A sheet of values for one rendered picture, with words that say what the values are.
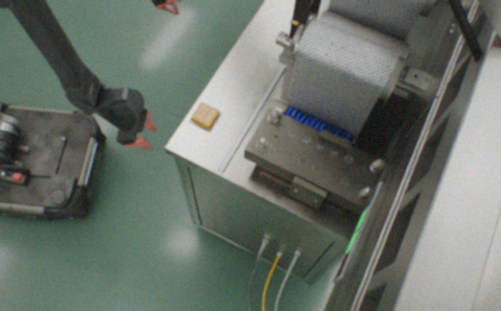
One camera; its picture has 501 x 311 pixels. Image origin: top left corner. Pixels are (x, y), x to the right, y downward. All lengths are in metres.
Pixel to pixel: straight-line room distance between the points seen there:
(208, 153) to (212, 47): 1.46
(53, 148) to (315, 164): 1.40
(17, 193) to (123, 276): 0.62
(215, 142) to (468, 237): 0.97
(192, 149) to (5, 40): 1.94
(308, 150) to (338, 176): 0.11
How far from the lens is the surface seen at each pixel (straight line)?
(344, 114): 1.27
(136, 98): 1.11
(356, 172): 1.28
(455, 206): 0.61
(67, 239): 2.38
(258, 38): 1.66
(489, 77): 0.73
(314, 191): 1.24
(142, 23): 2.96
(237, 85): 1.53
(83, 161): 2.23
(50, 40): 0.96
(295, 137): 1.29
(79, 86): 1.06
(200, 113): 1.45
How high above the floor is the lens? 2.16
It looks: 65 degrees down
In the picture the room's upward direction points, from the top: 5 degrees clockwise
